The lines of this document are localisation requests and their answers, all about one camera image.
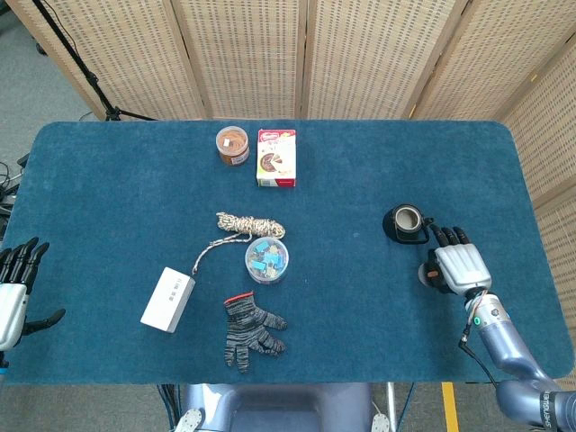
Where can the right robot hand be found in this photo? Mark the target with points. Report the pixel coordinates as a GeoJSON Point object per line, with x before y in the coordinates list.
{"type": "Point", "coordinates": [459, 265]}

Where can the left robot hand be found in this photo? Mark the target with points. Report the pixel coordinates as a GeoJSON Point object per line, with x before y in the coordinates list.
{"type": "Point", "coordinates": [15, 292]}

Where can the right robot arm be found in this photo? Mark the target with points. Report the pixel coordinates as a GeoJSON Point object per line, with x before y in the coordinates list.
{"type": "Point", "coordinates": [517, 360]}

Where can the black teapot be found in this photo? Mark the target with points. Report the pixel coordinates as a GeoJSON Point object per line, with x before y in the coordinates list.
{"type": "Point", "coordinates": [402, 225]}

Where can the white rectangular box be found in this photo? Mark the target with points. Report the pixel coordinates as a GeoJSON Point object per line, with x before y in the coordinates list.
{"type": "Point", "coordinates": [167, 300]}

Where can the blue table mat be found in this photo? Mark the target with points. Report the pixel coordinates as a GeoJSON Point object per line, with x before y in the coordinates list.
{"type": "Point", "coordinates": [279, 252]}

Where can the clear tub of clips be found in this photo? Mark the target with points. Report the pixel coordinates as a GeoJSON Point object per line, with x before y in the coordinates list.
{"type": "Point", "coordinates": [266, 261]}

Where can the red white cake box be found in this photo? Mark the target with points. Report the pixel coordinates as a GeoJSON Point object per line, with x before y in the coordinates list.
{"type": "Point", "coordinates": [276, 158]}

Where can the grey striped work glove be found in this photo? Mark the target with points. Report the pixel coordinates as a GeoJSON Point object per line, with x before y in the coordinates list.
{"type": "Point", "coordinates": [249, 327]}

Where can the robot torso base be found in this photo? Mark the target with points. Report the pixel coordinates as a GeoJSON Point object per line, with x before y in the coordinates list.
{"type": "Point", "coordinates": [274, 407]}

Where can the black tripod stand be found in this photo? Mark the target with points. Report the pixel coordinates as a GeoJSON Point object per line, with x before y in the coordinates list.
{"type": "Point", "coordinates": [81, 67]}

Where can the wicker folding screen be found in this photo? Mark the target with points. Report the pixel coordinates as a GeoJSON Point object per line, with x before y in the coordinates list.
{"type": "Point", "coordinates": [342, 58]}

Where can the brown plastic jar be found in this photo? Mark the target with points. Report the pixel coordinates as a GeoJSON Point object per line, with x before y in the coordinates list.
{"type": "Point", "coordinates": [232, 146]}

